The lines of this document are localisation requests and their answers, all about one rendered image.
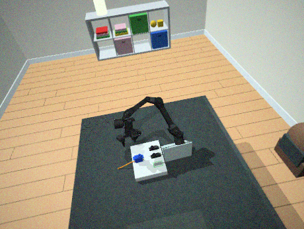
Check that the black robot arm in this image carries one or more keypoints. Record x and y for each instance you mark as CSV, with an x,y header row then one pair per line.
x,y
158,102

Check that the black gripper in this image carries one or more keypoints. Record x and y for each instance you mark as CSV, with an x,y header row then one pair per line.
x,y
121,138

